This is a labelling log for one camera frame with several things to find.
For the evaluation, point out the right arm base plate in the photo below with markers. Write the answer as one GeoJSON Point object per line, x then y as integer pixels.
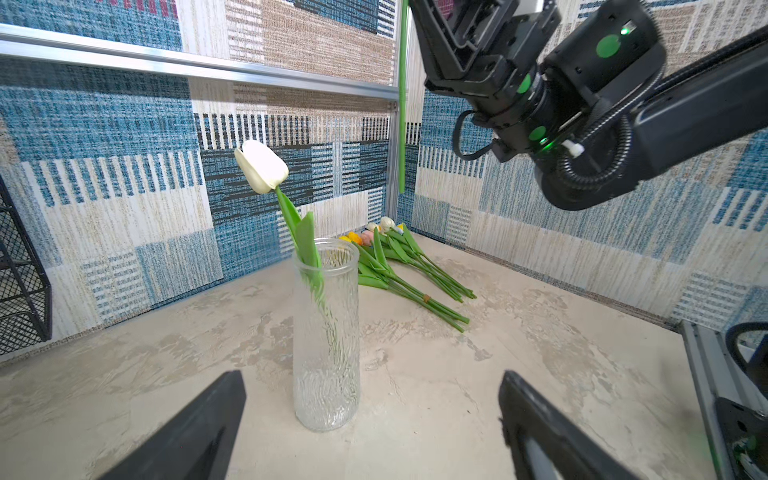
{"type": "Point", "coordinates": [745, 430]}

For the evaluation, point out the pink tulip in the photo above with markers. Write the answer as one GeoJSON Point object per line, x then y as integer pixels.
{"type": "Point", "coordinates": [402, 90]}

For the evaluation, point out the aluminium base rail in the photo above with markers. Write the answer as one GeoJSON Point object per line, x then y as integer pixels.
{"type": "Point", "coordinates": [716, 375]}

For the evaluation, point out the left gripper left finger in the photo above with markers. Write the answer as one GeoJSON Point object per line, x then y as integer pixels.
{"type": "Point", "coordinates": [197, 443]}

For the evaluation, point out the tulip bunch blue yellow white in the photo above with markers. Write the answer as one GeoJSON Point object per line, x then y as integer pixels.
{"type": "Point", "coordinates": [389, 241]}

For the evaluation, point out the black wire shelf rack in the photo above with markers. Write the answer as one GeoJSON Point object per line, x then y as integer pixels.
{"type": "Point", "coordinates": [26, 292]}

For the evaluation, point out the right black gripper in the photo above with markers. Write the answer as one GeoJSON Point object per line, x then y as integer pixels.
{"type": "Point", "coordinates": [483, 51]}

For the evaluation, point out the clear glass vase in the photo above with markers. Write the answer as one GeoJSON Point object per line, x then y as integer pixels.
{"type": "Point", "coordinates": [326, 337]}

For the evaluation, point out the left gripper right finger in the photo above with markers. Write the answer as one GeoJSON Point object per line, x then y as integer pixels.
{"type": "Point", "coordinates": [544, 444]}

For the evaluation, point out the tulip bunch yellow orange pink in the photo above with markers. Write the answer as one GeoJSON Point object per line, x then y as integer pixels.
{"type": "Point", "coordinates": [380, 275]}

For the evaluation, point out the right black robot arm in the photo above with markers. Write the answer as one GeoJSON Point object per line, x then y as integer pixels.
{"type": "Point", "coordinates": [598, 113]}

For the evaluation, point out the white tulip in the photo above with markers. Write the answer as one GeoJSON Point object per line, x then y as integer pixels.
{"type": "Point", "coordinates": [265, 171]}

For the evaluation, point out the aluminium frame crossbar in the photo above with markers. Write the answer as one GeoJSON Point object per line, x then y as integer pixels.
{"type": "Point", "coordinates": [48, 46]}

